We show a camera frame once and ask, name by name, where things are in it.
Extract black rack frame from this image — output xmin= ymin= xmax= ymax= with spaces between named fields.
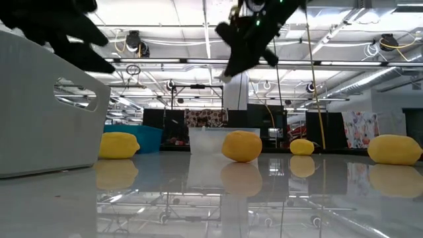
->
xmin=170 ymin=83 xmax=225 ymax=128

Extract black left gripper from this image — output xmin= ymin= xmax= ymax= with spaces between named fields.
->
xmin=0 ymin=0 xmax=116 ymax=75

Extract small yellow lemon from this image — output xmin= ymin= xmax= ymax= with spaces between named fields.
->
xmin=289 ymin=138 xmax=315 ymax=156

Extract red equipment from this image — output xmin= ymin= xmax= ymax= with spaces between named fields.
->
xmin=287 ymin=122 xmax=307 ymax=141

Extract white plastic basket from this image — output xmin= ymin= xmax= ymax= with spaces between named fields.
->
xmin=0 ymin=30 xmax=112 ymax=179

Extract clear plastic bin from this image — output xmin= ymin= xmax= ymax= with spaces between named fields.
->
xmin=188 ymin=127 xmax=261 ymax=156

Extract orange mango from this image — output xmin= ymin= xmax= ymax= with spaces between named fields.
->
xmin=221 ymin=130 xmax=263 ymax=163

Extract white floral cloth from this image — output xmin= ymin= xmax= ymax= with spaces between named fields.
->
xmin=342 ymin=111 xmax=380 ymax=149

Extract large right yellow lemon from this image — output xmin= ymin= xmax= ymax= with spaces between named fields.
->
xmin=367 ymin=134 xmax=423 ymax=166

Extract black partition panel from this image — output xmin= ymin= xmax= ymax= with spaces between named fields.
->
xmin=247 ymin=104 xmax=288 ymax=149
xmin=142 ymin=108 xmax=186 ymax=151
xmin=305 ymin=111 xmax=346 ymax=149

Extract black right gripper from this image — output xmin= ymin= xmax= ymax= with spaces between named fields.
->
xmin=214 ymin=13 xmax=282 ymax=77

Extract yellow hanging cable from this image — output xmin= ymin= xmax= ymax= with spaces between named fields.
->
xmin=303 ymin=6 xmax=327 ymax=149

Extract white building column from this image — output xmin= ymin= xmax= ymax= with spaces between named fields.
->
xmin=223 ymin=73 xmax=249 ymax=110

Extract long ceiling light bar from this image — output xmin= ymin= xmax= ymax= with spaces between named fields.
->
xmin=105 ymin=58 xmax=423 ymax=67

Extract black ceiling cable reel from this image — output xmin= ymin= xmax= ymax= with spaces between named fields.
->
xmin=125 ymin=30 xmax=151 ymax=59
xmin=379 ymin=32 xmax=399 ymax=52

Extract silver air duct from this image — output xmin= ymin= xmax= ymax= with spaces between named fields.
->
xmin=325 ymin=54 xmax=423 ymax=100

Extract brown floral cloth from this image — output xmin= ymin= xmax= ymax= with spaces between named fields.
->
xmin=184 ymin=108 xmax=229 ymax=128

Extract teal plastic basket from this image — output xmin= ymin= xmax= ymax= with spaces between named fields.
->
xmin=103 ymin=124 xmax=164 ymax=155

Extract plain white cloth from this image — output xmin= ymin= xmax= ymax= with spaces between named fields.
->
xmin=376 ymin=112 xmax=407 ymax=136

